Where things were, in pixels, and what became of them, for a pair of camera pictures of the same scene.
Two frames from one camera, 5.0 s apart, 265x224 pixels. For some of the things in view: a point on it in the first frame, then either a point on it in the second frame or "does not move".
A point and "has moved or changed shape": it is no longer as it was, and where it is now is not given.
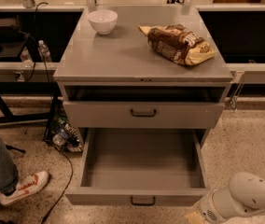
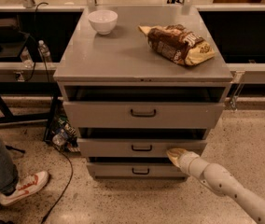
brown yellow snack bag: [177, 44] does not move
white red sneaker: [26, 185] does not move
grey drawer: [141, 167] has moved or changed shape
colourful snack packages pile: [66, 136] does not move
